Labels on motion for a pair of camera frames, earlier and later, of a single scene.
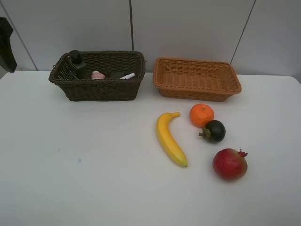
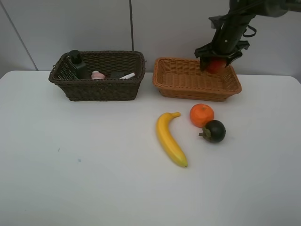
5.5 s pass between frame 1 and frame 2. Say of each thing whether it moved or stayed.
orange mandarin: stayed
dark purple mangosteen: stayed
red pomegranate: moved
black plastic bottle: stayed
